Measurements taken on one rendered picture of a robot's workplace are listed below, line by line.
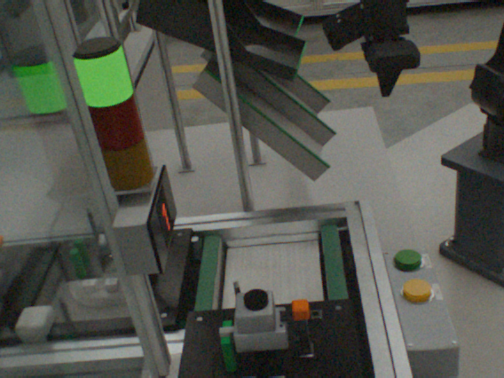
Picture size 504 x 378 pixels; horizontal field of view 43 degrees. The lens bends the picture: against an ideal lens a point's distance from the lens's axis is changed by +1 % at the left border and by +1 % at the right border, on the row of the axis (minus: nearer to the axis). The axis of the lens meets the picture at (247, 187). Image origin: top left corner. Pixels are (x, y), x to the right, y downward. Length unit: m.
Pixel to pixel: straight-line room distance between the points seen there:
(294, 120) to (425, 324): 0.51
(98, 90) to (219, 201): 0.78
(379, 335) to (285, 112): 0.52
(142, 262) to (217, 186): 0.75
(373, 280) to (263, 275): 0.19
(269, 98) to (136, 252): 0.62
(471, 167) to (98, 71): 0.63
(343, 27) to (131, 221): 0.37
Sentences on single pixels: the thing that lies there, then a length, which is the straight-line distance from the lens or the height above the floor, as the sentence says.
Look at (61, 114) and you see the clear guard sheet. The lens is 0.63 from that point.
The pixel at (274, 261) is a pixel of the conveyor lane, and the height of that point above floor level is 0.92.
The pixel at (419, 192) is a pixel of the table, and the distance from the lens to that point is 1.37.
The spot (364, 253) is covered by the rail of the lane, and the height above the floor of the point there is 0.96.
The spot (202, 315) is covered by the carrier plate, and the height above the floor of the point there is 0.97.
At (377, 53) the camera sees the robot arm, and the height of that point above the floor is 1.31.
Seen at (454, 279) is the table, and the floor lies 0.86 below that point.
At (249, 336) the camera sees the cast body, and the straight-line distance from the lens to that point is 0.79.
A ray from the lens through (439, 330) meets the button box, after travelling 0.92.
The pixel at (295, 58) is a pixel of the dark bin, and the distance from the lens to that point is 1.16.
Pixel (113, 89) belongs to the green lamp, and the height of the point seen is 1.38.
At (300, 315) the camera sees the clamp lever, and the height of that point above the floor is 1.07.
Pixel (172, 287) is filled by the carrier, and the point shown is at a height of 0.97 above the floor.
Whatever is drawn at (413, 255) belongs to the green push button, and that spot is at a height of 0.97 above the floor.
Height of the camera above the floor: 1.61
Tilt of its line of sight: 32 degrees down
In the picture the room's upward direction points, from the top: 9 degrees counter-clockwise
